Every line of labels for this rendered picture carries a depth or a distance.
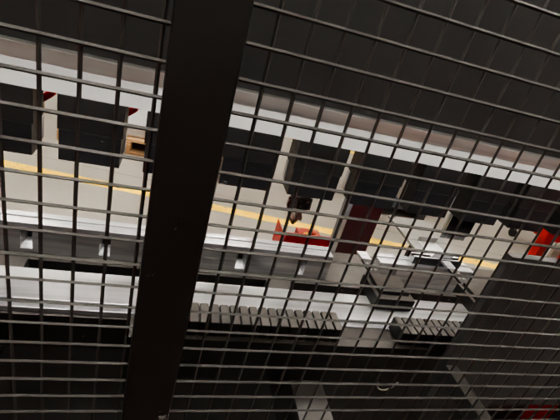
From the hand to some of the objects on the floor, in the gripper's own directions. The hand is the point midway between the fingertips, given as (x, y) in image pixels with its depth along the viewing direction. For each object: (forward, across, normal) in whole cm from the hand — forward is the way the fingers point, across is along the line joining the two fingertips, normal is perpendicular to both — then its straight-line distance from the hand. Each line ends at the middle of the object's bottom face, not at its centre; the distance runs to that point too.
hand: (292, 220), depth 178 cm
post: (+94, -54, -108) cm, 153 cm away
